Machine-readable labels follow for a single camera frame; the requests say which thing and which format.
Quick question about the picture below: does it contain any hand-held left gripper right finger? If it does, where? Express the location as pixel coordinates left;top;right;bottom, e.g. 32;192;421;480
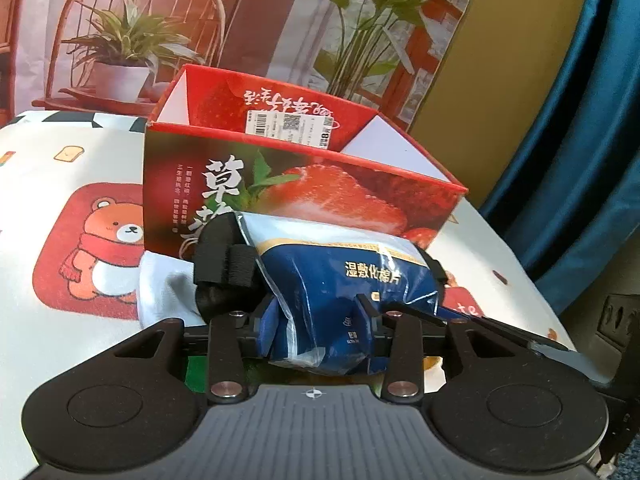
354;294;507;406

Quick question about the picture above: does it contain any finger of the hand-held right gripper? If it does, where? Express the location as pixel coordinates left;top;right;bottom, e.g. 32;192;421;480
450;310;571;357

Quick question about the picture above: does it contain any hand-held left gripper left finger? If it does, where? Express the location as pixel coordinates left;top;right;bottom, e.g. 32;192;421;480
114;301;277;406

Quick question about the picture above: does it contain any blue cotton pad packet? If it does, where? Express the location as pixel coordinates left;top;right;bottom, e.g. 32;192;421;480
235;210;442;379

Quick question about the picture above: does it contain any white cloth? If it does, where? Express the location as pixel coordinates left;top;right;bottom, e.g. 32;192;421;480
137;252;207;327

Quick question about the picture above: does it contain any red strawberry print box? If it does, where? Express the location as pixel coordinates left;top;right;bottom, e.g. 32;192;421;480
144;63;469;262

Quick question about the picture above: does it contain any blue curtain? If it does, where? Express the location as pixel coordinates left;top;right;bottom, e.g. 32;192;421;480
477;0;640;317

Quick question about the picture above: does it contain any cartoon printed tablecloth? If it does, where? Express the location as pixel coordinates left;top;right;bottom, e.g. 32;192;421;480
0;109;572;480

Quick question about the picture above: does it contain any yellow board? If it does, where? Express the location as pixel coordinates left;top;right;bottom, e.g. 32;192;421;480
409;0;599;202

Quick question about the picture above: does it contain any black wall socket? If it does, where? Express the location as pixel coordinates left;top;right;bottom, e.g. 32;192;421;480
597;292;640;352

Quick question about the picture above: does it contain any wall poster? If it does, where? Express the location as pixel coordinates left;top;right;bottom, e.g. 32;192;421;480
0;0;489;137

